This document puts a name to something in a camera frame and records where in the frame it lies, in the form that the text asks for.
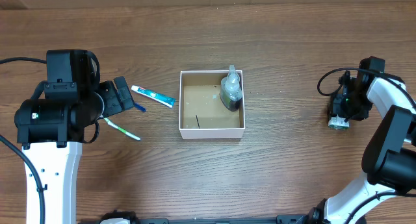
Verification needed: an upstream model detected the green white packet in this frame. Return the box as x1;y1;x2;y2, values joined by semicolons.
328;116;350;130

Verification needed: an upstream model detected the white teal toothpaste tube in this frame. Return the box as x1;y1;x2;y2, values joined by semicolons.
131;85;176;108

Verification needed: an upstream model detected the clear bottle with dark liquid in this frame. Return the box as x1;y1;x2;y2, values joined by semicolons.
220;65;242;112

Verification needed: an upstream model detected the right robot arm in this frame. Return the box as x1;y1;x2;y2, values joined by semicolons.
298;56;415;223

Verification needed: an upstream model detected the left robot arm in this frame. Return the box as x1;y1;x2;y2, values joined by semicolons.
14;49;134;223

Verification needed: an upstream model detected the blue disposable razor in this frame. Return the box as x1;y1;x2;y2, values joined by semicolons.
134;103;146;112

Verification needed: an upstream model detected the green white toothbrush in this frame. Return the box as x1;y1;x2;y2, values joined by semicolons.
104;118;141;141

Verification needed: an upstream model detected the open cardboard box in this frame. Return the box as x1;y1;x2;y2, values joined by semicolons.
178;70;246;140

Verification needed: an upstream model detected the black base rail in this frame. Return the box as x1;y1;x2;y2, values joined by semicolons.
77;210;313;224

